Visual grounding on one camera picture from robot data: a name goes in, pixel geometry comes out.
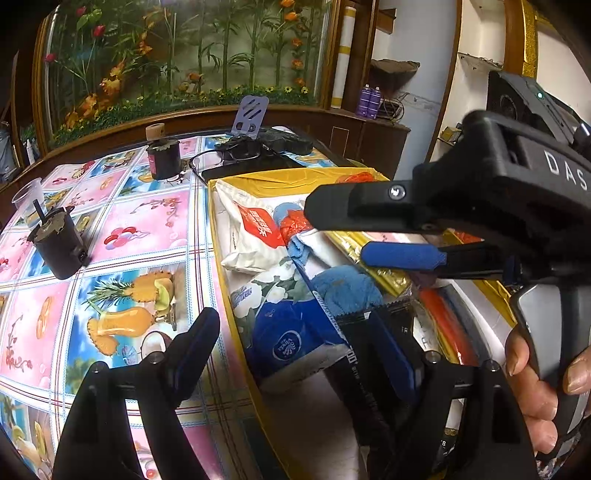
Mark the red and white packet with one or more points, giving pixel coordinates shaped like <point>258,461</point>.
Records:
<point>249,240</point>

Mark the black pot with stick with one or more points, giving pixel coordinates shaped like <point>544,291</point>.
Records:
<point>60,249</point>

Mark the brown wall shelf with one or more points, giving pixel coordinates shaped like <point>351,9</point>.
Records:
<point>392,71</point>

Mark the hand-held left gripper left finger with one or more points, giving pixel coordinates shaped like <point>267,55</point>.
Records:
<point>198,341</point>

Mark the yellow taped foam box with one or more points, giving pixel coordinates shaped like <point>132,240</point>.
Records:
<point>226,286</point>

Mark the purple spray can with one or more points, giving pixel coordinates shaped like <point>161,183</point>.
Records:
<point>376,102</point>
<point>366,101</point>

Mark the white spray bottle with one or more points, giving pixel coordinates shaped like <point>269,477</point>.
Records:
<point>30,148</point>

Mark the aquarium with artificial plants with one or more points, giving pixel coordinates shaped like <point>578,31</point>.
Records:
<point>184,46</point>

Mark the black device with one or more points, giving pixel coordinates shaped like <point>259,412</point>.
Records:
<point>286,141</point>

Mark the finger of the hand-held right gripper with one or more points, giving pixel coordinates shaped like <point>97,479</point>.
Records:
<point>401,256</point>
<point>360,201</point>

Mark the white perforated phone stand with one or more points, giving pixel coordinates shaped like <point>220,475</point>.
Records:
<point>249,115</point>

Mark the black snack packet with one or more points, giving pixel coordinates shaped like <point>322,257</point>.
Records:
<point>355,392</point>

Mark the white yellow paper roll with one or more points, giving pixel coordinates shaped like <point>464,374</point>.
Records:
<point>344,60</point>

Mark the person's right hand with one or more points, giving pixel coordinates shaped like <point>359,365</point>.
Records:
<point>540,392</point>

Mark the clear plastic cup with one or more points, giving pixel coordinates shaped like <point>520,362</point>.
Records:
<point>27,196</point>

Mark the blue white floral tissue pack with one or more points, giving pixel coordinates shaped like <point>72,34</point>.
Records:
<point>277,341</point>

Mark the black jar with red label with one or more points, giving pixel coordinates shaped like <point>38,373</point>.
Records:
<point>164,159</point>

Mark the printed tablecloth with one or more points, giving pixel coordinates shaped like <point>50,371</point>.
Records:
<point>138,221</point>

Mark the blue cloth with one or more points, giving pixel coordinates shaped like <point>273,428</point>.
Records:
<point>341,288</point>

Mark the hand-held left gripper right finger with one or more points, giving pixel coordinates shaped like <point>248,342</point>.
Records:
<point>392,355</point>

